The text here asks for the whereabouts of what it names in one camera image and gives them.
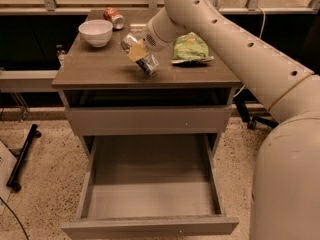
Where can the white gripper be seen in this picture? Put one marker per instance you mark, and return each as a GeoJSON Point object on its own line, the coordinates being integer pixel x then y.
{"type": "Point", "coordinates": [152, 38]}

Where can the crushed silver redbull can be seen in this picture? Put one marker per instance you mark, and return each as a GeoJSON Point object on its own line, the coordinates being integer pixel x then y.
{"type": "Point", "coordinates": [148, 64]}

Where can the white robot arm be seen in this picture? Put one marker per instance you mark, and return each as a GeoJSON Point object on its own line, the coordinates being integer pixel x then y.
{"type": "Point", "coordinates": [285, 203]}

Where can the orange soda can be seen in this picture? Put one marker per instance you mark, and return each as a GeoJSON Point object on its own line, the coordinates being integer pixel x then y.
{"type": "Point", "coordinates": [115, 17]}

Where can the closed grey top drawer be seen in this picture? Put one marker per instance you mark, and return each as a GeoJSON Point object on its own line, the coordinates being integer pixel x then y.
{"type": "Point", "coordinates": [147, 120]}

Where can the grey drawer cabinet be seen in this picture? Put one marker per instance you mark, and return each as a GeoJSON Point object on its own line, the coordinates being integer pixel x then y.
{"type": "Point", "coordinates": [106, 78]}

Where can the open grey middle drawer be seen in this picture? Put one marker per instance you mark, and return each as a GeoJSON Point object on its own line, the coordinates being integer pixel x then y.
{"type": "Point", "coordinates": [150, 185]}

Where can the white bowl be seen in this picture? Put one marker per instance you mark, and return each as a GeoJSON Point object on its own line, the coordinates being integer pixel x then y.
{"type": "Point", "coordinates": [97, 33]}

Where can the green chip bag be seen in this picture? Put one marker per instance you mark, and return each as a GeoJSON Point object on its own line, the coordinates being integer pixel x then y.
{"type": "Point", "coordinates": [190, 48]}

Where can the small bottle behind cabinet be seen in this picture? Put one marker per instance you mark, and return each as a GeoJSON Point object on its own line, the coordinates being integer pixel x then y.
{"type": "Point", "coordinates": [61, 52]}

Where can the black wheeled stand base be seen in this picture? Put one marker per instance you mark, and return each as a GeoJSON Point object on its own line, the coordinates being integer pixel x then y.
{"type": "Point", "coordinates": [21, 155]}

